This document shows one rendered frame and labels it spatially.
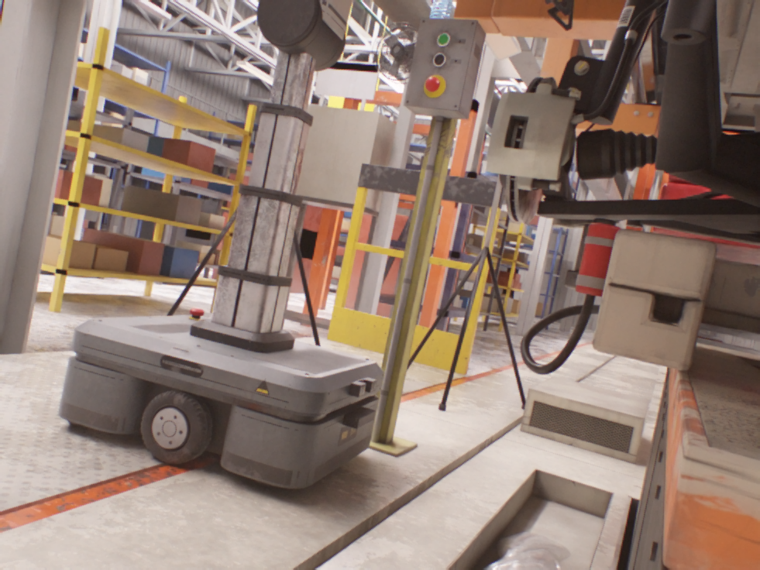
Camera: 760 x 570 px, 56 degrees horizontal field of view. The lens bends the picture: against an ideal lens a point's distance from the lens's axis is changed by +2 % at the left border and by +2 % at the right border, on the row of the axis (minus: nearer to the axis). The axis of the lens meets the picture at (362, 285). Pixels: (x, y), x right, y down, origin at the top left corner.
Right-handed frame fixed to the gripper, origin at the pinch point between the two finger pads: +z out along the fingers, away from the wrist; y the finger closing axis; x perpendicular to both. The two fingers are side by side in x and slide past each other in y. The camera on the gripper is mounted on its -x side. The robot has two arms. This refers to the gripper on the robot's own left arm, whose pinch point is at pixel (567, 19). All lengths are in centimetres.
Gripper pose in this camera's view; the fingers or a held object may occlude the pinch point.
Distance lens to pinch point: 194.8
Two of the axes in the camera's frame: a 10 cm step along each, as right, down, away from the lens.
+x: -9.0, 3.2, 2.9
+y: 3.2, 0.2, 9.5
